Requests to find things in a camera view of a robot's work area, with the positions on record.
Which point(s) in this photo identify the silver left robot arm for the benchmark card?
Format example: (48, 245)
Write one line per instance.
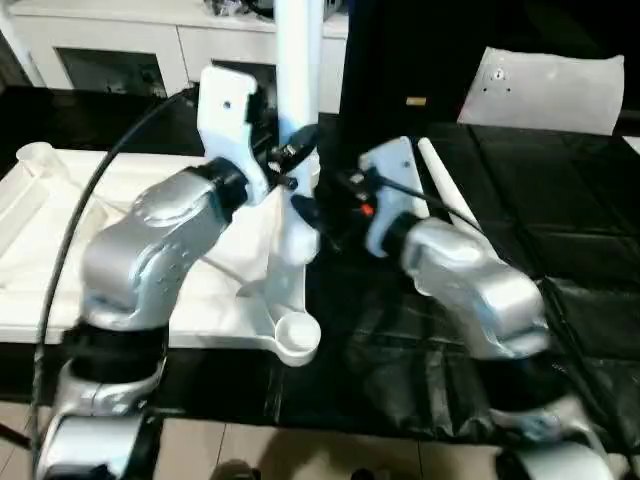
(150, 260)

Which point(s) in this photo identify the white plastic table leg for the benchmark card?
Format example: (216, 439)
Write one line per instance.
(298, 80)
(445, 185)

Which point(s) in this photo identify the grey bag on cabinet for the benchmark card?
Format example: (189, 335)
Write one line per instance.
(240, 8)

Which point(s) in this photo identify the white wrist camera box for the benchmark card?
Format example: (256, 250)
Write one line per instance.
(230, 120)
(390, 185)

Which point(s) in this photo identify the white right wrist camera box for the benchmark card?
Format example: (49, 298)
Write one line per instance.
(390, 185)

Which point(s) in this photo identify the small tan label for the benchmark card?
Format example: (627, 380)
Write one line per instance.
(416, 101)

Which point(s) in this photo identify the white plastic table top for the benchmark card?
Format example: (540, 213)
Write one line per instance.
(60, 230)

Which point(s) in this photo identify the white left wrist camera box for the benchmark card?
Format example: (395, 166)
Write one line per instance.
(230, 120)

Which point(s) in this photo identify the black work mat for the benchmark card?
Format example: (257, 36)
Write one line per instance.
(560, 250)

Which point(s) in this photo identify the white cabinet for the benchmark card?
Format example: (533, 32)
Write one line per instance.
(100, 45)

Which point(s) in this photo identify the white plastic bag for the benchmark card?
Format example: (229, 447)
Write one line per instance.
(550, 90)

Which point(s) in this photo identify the black robot foot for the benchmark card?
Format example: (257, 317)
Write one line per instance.
(235, 470)

